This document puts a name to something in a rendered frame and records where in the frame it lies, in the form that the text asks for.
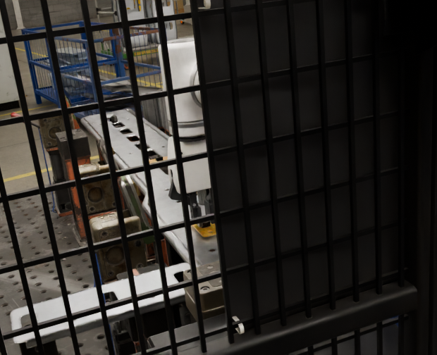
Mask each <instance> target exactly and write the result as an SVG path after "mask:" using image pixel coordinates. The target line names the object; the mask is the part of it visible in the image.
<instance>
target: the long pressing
mask: <svg viewBox="0 0 437 355"><path fill-rule="evenodd" d="M113 114H114V115H116V116H117V119H118V122H117V123H121V124H122V125H124V127H114V126H113V124H117V123H112V121H111V122H109V121H107V122H108V126H109V134H110V139H111V146H112V147H113V150H114V152H115V154H114V155H113V156H114V158H115V160H116V163H117V164H118V166H119V167H120V168H121V169H126V168H132V167H135V166H141V165H143V163H142V152H141V150H139V149H138V148H137V147H136V145H138V144H140V141H136V142H131V141H130V140H129V139H128V137H134V136H136V137H137V138H139V134H138V129H137V120H136V115H135V112H134V110H132V109H131V108H124V109H123V110H119V111H112V112H108V113H106V118H111V116H112V115H113ZM142 119H143V123H144V133H145V137H146V143H147V146H148V147H149V149H147V151H154V152H155V153H156V154H157V155H160V156H163V157H165V156H168V138H169V136H168V135H167V134H165V133H164V132H162V131H161V130H160V129H159V128H157V127H156V126H154V125H152V124H151V123H150V122H149V121H147V120H146V119H144V118H142ZM80 122H81V123H82V124H83V125H84V126H85V127H86V129H87V130H88V131H89V132H90V134H91V135H92V136H93V137H94V138H95V139H96V140H97V141H99V140H100V139H102V138H104V136H103V131H102V127H101V119H100V115H99V114H97V115H92V116H87V117H84V118H82V119H81V120H80ZM121 130H129V131H131V132H132V133H130V134H126V135H123V134H122V133H121V132H120V131H121ZM150 171H151V176H152V185H153V190H154V199H155V204H156V213H157V218H158V223H159V227H161V226H164V225H169V224H172V223H177V222H180V221H184V218H183V208H182V202H178V200H172V199H171V198H170V197H169V196H168V193H169V190H170V187H171V185H170V182H169V176H168V175H167V174H165V172H164V171H162V170H161V169H160V168H156V169H153V170H150ZM129 176H130V179H131V180H133V181H134V182H135V184H136V185H137V187H138V189H139V190H140V191H141V193H143V194H144V200H143V202H142V207H143V210H144V212H145V213H146V214H147V216H148V217H149V219H150V220H152V217H151V213H150V207H149V199H148V193H147V185H146V180H145V175H144V171H143V172H140V173H133V174H130V175H129ZM167 189H169V190H168V191H166V190H167ZM191 231H192V241H193V247H194V253H195V263H196V267H198V266H203V265H206V264H208V263H213V262H216V261H219V251H218V244H217V238H216V235H212V236H208V237H203V236H201V235H200V234H199V233H198V231H196V229H195V228H194V227H193V226H192V225H191ZM162 235H163V236H164V237H165V238H166V240H167V241H168V242H169V244H170V245H171V246H172V247H173V248H174V249H175V251H176V252H177V253H178V255H179V256H180V257H181V259H182V260H183V261H184V262H185V263H190V261H189V255H188V250H187V240H186V234H185V228H179V229H176V230H171V231H168V232H163V233H162ZM212 249H214V250H215V251H210V250H212Z"/></svg>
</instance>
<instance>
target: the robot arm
mask: <svg viewBox="0 0 437 355"><path fill-rule="evenodd" d="M167 45H168V55H169V61H170V67H171V77H172V83H173V88H174V89H176V88H180V87H188V86H192V85H199V78H198V71H197V59H196V53H195V41H194V38H184V39H174V40H171V41H167ZM158 50H159V60H160V66H161V76H162V81H163V86H164V90H166V81H165V75H164V65H163V59H162V53H161V45H159V47H158ZM174 99H175V105H176V115H177V121H178V131H179V138H180V148H181V154H182V156H187V155H190V154H197V153H200V152H204V151H207V146H206V140H205V133H204V121H203V114H202V102H201V96H200V90H199V91H196V92H188V93H184V94H177V95H174ZM165 102H166V112H167V117H168V127H169V132H170V134H171V135H173V133H172V128H171V118H170V112H169V107H168V97H167V96H165ZM175 157H176V155H175V149H174V143H173V137H169V138H168V159H171V158H175ZM183 170H184V176H185V186H186V192H187V202H188V205H190V213H191V218H196V217H200V216H202V211H201V208H200V207H199V206H198V203H197V195H196V191H200V190H203V189H205V190H206V199H205V200H204V207H205V214H206V215H208V214H211V213H214V207H213V201H212V195H211V183H210V176H209V164H208V158H201V159H198V160H194V161H188V162H184V163H183ZM168 176H169V182H170V185H171V187H170V190H169V193H168V196H169V197H170V198H171V199H172V200H178V201H181V197H180V187H179V181H178V171H177V165H176V164H175V165H172V166H168Z"/></svg>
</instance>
